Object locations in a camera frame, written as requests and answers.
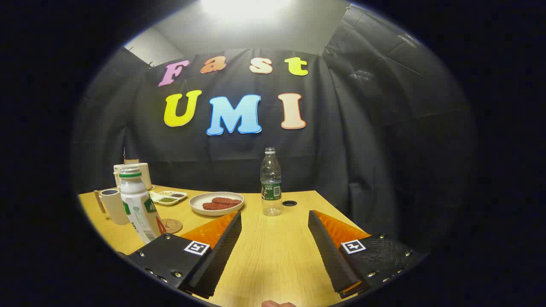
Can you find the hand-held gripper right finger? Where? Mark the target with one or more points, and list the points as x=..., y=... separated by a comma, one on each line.
x=328, y=256

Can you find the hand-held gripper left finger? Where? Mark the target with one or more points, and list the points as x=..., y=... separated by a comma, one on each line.
x=219, y=256

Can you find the round wooden coaster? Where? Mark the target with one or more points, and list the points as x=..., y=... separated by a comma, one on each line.
x=172, y=226

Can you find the white juice bottle green label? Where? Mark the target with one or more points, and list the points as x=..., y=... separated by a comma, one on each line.
x=138, y=209

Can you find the clear plastic water bottle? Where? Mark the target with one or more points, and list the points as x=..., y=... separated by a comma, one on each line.
x=271, y=183

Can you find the red meat slice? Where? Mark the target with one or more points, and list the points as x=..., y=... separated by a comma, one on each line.
x=215, y=206
x=227, y=200

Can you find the wooden table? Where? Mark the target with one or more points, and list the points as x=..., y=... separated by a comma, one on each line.
x=273, y=256

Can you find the white round plate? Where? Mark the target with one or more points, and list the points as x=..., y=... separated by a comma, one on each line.
x=198, y=204

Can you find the white divided dish with beans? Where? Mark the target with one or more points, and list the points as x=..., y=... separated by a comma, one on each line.
x=168, y=199

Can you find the black backdrop cloth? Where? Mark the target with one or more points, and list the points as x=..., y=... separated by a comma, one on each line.
x=362, y=149

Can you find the cream toaster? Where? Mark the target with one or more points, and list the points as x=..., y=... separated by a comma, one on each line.
x=144, y=172

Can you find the toasted bread slice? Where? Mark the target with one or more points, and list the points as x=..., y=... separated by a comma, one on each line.
x=131, y=161

